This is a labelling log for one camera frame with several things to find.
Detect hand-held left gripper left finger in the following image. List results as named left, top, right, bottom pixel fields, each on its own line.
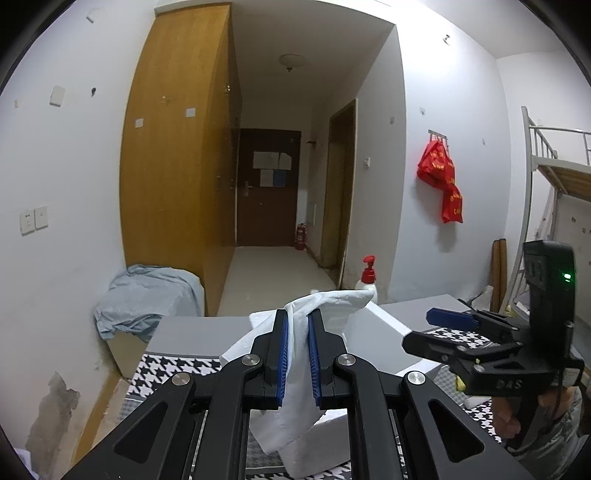
left=60, top=309, right=290, bottom=480

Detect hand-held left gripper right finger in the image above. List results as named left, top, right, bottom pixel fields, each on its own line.
left=308, top=309, right=536, bottom=480

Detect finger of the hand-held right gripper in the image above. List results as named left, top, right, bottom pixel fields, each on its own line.
left=426, top=308, right=533, bottom=334
left=402, top=330, right=525, bottom=366

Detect white paper towel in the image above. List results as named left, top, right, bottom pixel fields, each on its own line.
left=221, top=290, right=376, bottom=479

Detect white foam box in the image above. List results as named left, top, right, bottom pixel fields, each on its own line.
left=277, top=300, right=446, bottom=479

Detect person's right forearm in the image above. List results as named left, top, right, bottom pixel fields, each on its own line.
left=508, top=383, right=590, bottom=480

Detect person's right hand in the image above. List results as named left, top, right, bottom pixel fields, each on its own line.
left=491, top=392, right=525, bottom=446

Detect leaning wooden boards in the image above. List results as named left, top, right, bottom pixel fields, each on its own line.
left=491, top=238, right=508, bottom=315

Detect red pump white bottle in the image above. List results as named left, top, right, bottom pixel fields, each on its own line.
left=355, top=255, right=379, bottom=305

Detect black white houndstooth table mat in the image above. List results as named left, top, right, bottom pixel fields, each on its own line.
left=121, top=323, right=514, bottom=480

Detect red plastic bag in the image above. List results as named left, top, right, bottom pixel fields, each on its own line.
left=441, top=182, right=464, bottom=225
left=417, top=140, right=456, bottom=190

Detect grey metal bunk bed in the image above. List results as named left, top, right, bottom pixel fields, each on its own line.
left=521, top=106, right=591, bottom=315

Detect dark brown entrance door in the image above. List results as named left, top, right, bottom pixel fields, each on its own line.
left=236, top=129, right=302, bottom=248

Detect light blue crumpled cloth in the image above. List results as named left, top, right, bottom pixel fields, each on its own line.
left=95, top=264, right=205, bottom=342

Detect wooden wardrobe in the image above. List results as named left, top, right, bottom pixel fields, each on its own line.
left=119, top=4, right=243, bottom=317

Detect loose white paper sheets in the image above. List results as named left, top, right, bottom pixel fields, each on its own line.
left=14, top=445, right=37, bottom=477

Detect round ceiling lamp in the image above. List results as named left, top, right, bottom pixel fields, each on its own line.
left=278, top=54, right=308, bottom=73

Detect wooden side door frame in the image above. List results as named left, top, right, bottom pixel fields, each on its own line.
left=321, top=98, right=359, bottom=283

